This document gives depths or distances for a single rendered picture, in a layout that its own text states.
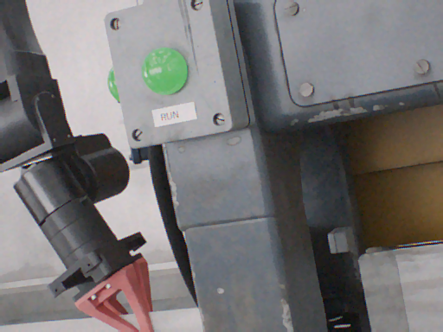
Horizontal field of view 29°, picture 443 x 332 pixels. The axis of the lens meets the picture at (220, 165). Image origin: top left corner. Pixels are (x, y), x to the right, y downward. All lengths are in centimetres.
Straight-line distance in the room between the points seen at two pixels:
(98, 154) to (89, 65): 570
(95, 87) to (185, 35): 603
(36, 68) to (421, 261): 41
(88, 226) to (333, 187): 24
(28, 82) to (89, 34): 575
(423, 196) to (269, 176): 30
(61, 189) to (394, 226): 33
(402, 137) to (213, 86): 30
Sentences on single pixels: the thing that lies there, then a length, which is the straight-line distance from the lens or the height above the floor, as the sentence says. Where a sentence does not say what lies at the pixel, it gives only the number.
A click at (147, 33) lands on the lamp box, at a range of 55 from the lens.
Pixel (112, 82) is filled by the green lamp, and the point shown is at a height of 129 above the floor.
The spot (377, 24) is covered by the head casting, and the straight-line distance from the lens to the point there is 55.
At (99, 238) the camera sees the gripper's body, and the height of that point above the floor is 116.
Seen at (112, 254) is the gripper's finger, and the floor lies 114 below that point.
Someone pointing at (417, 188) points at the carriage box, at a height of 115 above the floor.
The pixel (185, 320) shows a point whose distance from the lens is 82.
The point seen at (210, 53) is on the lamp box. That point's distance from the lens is 53.
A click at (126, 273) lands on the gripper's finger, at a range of 81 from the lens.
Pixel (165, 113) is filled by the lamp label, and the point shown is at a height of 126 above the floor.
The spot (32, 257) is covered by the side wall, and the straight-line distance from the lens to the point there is 707.
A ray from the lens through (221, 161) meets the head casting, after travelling 58.
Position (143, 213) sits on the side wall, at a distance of 649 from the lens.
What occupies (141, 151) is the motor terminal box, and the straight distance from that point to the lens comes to 105.
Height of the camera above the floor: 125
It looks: 3 degrees down
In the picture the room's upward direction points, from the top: 11 degrees counter-clockwise
